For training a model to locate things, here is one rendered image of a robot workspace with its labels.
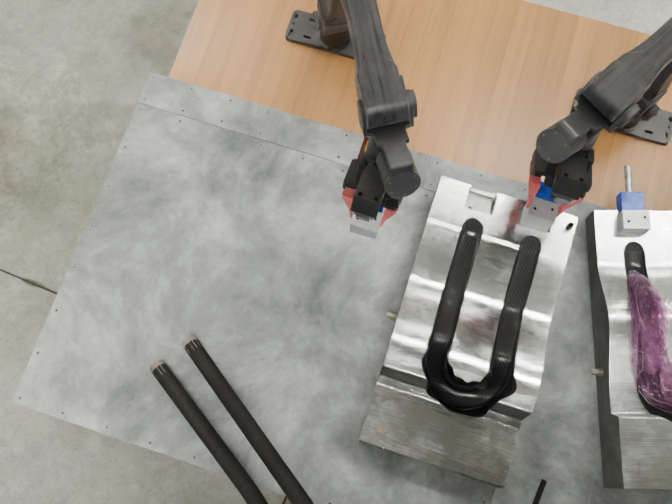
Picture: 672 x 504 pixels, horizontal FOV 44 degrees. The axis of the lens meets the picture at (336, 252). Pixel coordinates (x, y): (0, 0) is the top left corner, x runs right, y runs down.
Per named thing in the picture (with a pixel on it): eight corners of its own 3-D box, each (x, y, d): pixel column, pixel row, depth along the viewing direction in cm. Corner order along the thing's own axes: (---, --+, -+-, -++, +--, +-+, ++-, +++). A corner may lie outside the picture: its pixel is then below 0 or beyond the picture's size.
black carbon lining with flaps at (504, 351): (461, 218, 152) (469, 201, 143) (546, 243, 151) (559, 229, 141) (407, 399, 144) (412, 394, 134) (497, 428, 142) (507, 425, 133)
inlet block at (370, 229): (370, 165, 151) (371, 155, 145) (396, 173, 150) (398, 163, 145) (349, 231, 148) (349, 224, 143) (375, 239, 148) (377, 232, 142)
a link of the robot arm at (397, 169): (433, 190, 127) (432, 134, 118) (378, 202, 127) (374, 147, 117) (413, 140, 134) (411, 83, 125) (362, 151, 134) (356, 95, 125)
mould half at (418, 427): (435, 191, 161) (444, 166, 148) (565, 230, 158) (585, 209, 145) (358, 441, 148) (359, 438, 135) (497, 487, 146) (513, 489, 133)
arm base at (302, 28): (378, 46, 160) (388, 15, 162) (281, 19, 162) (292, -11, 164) (377, 65, 168) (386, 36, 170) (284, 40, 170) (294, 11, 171)
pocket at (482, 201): (467, 190, 155) (470, 184, 152) (494, 199, 155) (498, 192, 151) (461, 212, 154) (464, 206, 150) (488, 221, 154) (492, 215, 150)
